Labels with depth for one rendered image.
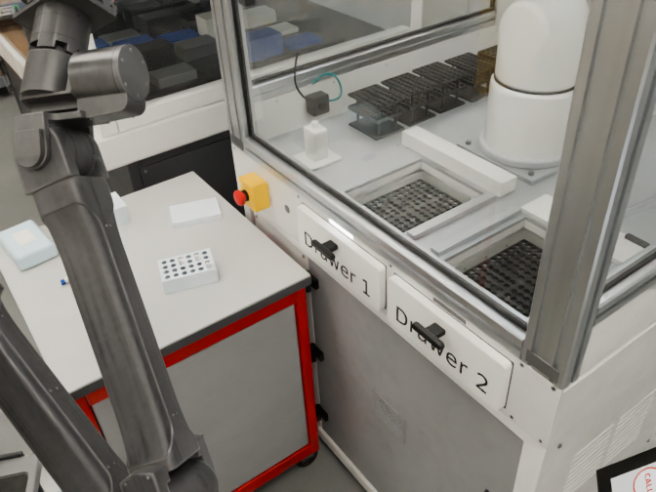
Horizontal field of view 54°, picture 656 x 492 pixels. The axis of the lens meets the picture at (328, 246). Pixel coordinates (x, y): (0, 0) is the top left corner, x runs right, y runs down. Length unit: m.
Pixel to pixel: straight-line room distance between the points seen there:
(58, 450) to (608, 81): 0.71
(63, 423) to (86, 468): 0.05
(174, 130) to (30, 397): 1.31
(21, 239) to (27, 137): 1.05
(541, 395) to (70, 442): 0.68
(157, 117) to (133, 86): 1.24
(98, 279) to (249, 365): 0.92
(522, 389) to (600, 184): 0.40
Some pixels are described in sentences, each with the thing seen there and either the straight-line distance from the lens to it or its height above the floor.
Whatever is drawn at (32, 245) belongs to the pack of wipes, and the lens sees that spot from 1.71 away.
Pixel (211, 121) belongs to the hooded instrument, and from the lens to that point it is 2.01.
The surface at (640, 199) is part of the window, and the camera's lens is 0.93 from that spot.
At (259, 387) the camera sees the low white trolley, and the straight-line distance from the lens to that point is 1.64.
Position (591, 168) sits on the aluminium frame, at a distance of 0.82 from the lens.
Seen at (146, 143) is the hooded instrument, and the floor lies 0.85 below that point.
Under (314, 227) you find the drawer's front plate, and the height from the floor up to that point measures 0.91.
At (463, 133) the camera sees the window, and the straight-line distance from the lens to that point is 0.97.
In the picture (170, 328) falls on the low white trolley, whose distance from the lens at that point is 1.41.
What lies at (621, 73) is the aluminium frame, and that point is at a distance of 0.76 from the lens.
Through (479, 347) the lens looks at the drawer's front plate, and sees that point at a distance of 1.09.
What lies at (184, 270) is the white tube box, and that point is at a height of 0.80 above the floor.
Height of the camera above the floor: 1.70
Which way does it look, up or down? 37 degrees down
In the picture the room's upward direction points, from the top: 3 degrees counter-clockwise
